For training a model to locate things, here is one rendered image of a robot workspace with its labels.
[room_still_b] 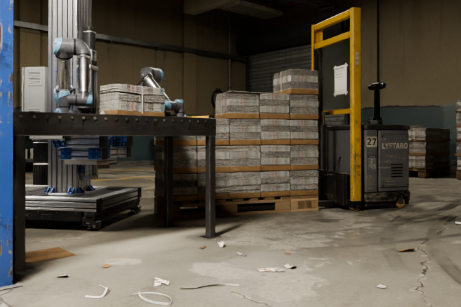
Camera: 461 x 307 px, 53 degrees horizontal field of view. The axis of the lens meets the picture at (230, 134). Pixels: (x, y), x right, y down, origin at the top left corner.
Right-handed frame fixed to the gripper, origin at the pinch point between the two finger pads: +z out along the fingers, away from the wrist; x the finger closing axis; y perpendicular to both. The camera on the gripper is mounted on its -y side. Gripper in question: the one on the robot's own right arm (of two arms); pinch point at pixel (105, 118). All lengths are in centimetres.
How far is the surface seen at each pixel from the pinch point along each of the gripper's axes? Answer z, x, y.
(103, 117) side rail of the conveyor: -34, -67, -2
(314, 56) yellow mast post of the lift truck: 235, -1, 72
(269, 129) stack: 146, -21, -5
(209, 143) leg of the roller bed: 42, -66, -17
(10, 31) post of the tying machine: -89, -87, 34
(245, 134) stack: 124, -13, -10
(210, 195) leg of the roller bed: 43, -66, -52
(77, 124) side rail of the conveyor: -49, -67, -6
